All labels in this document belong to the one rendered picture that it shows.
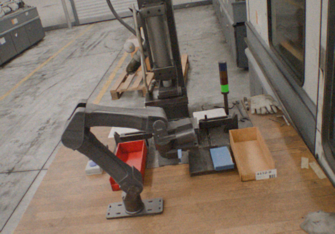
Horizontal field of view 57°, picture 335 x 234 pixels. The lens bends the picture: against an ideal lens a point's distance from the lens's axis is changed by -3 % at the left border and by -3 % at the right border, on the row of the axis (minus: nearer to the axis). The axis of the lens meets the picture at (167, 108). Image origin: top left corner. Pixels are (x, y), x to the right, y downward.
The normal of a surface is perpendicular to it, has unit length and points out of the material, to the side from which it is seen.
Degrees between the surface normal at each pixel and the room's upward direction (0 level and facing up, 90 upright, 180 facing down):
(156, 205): 0
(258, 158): 0
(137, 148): 90
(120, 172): 81
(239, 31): 90
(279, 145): 0
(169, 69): 90
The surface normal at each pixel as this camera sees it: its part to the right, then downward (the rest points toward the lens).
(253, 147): -0.16, -0.88
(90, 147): 0.32, 0.53
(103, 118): 0.22, 0.37
